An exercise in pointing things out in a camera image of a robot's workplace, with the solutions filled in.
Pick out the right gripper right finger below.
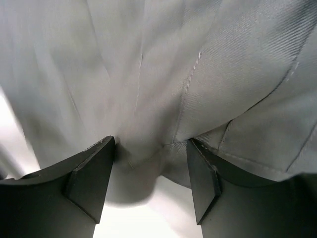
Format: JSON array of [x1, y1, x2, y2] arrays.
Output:
[[186, 139, 317, 238]]

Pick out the grey pleated skirt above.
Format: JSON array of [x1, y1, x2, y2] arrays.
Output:
[[0, 0, 317, 203]]

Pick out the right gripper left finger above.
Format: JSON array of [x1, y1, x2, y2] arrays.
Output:
[[0, 136, 115, 238]]

